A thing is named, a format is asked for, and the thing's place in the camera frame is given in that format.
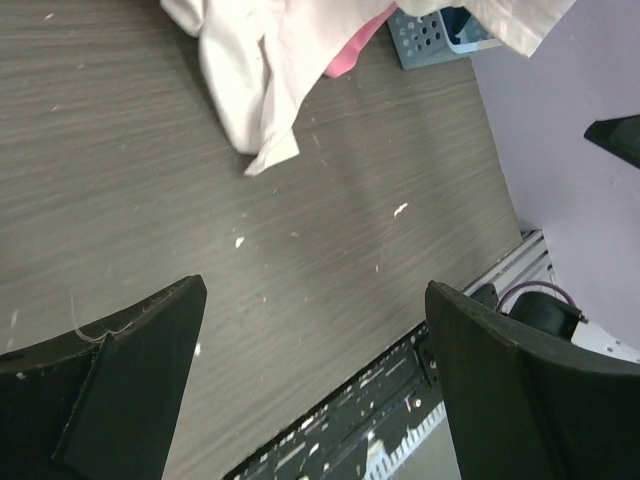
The white t shirt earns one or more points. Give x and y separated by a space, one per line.
260 59

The pink t shirt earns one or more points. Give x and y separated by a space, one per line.
348 56

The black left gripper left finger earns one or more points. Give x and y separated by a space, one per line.
103 402

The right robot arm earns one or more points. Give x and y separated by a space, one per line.
585 288

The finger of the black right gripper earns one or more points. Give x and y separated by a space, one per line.
618 136

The dark navy garment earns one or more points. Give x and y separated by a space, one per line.
454 20

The blue plastic basket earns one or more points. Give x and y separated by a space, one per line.
422 41

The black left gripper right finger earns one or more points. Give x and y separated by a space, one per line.
523 404

